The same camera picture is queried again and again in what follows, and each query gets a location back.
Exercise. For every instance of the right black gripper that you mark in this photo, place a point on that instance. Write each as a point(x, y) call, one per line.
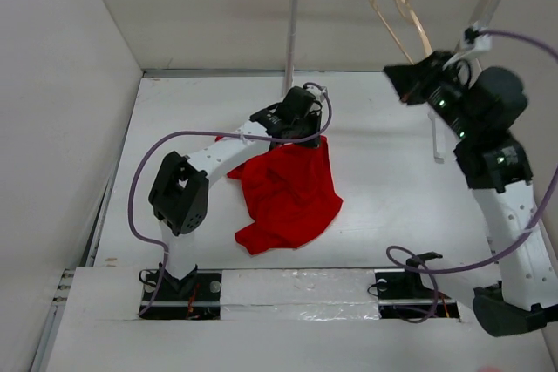
point(411, 81)

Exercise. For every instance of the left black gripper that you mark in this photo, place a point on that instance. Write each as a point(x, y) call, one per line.
point(315, 116)

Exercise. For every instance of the red t shirt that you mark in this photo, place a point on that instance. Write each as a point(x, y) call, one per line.
point(289, 195)

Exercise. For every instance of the beige plastic clothes hanger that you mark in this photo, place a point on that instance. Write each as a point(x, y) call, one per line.
point(408, 14)

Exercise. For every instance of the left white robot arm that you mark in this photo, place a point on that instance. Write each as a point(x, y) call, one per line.
point(179, 195)

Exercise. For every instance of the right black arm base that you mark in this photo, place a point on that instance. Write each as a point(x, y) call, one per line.
point(402, 295)

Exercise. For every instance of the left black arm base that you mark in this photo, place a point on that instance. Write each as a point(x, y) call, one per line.
point(197, 297)

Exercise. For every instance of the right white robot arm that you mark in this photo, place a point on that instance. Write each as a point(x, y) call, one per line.
point(514, 292)

